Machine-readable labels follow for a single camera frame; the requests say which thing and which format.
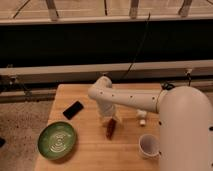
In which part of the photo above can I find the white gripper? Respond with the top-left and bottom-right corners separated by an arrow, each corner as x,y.
98,102 -> 122,127

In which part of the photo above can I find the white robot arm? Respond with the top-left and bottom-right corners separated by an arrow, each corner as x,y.
88,76 -> 213,171

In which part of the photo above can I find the green bowl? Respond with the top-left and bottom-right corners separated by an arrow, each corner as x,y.
37,121 -> 77,160

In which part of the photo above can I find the white cup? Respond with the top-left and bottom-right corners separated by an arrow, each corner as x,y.
138,134 -> 159,159

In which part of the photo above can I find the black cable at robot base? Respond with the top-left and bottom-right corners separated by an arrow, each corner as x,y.
161,82 -> 175,92

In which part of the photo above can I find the white tube bottle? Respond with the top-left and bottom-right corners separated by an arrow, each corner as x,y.
137,110 -> 147,126

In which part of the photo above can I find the black rectangular block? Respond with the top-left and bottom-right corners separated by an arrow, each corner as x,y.
63,101 -> 84,120

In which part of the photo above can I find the black hanging cable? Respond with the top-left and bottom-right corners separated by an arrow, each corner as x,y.
119,12 -> 152,82

